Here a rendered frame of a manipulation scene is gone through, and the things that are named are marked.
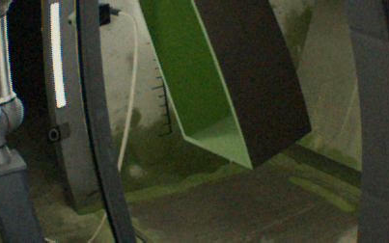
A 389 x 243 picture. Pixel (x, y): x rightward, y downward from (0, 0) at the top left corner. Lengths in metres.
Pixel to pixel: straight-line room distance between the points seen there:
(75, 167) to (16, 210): 1.01
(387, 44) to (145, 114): 3.05
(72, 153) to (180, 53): 0.85
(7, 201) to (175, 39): 1.26
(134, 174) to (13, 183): 1.30
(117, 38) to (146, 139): 0.59
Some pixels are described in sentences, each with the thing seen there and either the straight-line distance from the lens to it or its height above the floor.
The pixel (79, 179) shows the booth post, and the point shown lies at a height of 0.22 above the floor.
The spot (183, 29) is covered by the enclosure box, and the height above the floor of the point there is 0.97.
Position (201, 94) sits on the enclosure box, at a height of 0.64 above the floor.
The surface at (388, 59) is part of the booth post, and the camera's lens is 1.47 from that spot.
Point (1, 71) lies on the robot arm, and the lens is 3.44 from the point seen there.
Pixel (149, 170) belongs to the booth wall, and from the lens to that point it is 4.45.
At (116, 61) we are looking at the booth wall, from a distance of 4.26.
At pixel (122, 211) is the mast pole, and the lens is 2.27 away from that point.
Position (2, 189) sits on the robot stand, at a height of 0.55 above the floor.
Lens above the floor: 1.64
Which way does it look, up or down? 16 degrees down
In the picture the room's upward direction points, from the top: 8 degrees counter-clockwise
